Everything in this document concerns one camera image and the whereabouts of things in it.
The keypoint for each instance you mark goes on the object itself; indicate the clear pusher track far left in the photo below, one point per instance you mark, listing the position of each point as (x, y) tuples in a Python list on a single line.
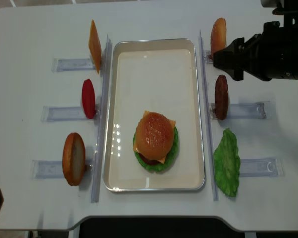
[(61, 65)]

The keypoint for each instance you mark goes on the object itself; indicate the upright orange cheese slice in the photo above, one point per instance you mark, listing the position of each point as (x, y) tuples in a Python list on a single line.
[(95, 46)]

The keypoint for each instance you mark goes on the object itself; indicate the clear pusher track near right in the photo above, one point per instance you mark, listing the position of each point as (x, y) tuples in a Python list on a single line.
[(264, 167)]

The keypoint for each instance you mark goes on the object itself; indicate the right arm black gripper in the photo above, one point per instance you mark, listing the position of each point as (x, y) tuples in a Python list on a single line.
[(272, 55)]

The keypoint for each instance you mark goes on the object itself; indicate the meat patty on tray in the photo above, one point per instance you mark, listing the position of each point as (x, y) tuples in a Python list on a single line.
[(149, 162)]

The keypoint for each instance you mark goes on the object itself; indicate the bun top taken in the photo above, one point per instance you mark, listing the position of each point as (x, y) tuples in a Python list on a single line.
[(154, 135)]

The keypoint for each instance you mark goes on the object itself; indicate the bun top remaining in rack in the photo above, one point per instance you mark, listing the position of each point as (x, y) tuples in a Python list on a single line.
[(218, 35)]

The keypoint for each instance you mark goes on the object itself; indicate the red tomato slice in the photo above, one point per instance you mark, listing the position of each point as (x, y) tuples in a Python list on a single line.
[(88, 99)]

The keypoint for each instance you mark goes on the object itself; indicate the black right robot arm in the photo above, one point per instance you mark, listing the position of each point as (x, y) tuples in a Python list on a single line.
[(286, 8)]

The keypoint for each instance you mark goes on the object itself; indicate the clear pusher track middle left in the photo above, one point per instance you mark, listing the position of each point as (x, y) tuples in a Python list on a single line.
[(55, 114)]

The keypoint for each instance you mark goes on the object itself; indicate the brown meat patty upright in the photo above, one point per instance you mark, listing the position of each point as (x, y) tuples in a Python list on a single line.
[(221, 97)]

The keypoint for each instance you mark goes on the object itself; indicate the green lettuce leaf upright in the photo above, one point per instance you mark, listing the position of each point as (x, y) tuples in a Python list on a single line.
[(227, 164)]

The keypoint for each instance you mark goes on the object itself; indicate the metal serving tray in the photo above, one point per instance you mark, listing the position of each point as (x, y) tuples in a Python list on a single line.
[(158, 76)]

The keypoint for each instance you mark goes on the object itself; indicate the clear pusher track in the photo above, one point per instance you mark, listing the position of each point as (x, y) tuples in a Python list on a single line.
[(258, 110), (41, 169), (55, 114), (264, 167), (61, 65), (207, 57)]

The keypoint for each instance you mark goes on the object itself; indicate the clear pusher track middle right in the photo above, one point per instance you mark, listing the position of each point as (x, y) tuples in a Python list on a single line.
[(258, 110)]

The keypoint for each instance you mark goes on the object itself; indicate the bun bottom slice left rack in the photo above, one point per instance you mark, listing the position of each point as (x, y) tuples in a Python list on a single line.
[(73, 159)]

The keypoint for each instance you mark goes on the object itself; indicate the lettuce leaf on tray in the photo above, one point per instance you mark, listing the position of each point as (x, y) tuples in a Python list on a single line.
[(169, 159)]

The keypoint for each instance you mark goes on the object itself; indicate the clear pusher track far right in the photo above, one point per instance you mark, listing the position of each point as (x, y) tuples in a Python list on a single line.
[(207, 57)]

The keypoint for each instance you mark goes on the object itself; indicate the clear pusher track near left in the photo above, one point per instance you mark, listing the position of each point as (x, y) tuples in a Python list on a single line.
[(41, 169)]

